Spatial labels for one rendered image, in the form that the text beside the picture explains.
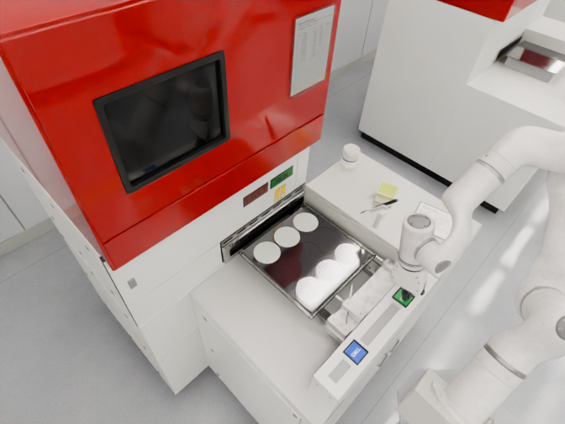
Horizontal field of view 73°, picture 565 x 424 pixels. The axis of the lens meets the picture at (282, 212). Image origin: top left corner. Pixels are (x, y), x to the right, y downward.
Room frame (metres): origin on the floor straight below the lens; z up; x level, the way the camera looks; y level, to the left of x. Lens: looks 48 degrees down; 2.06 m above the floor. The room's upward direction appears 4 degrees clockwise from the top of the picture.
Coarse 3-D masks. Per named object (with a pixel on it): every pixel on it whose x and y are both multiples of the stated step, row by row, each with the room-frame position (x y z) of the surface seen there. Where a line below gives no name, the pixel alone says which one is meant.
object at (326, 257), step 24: (264, 240) 0.88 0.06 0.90; (312, 240) 0.90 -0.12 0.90; (336, 240) 0.91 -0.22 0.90; (264, 264) 0.77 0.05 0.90; (288, 264) 0.78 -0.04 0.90; (312, 264) 0.79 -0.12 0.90; (336, 264) 0.79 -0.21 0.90; (360, 264) 0.80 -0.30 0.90; (288, 288) 0.68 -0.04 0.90; (312, 288) 0.69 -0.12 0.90; (336, 288) 0.70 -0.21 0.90; (312, 312) 0.60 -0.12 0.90
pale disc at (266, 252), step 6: (258, 246) 0.85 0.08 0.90; (264, 246) 0.85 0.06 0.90; (270, 246) 0.85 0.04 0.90; (276, 246) 0.86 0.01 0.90; (258, 252) 0.82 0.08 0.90; (264, 252) 0.82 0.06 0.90; (270, 252) 0.83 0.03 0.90; (276, 252) 0.83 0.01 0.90; (258, 258) 0.80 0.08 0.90; (264, 258) 0.80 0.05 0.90; (270, 258) 0.80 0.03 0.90; (276, 258) 0.80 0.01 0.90
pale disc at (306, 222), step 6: (300, 216) 1.02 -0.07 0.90; (306, 216) 1.02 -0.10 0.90; (312, 216) 1.02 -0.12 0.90; (294, 222) 0.98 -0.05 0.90; (300, 222) 0.98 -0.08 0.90; (306, 222) 0.99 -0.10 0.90; (312, 222) 0.99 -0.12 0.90; (300, 228) 0.95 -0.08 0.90; (306, 228) 0.96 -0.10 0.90; (312, 228) 0.96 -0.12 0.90
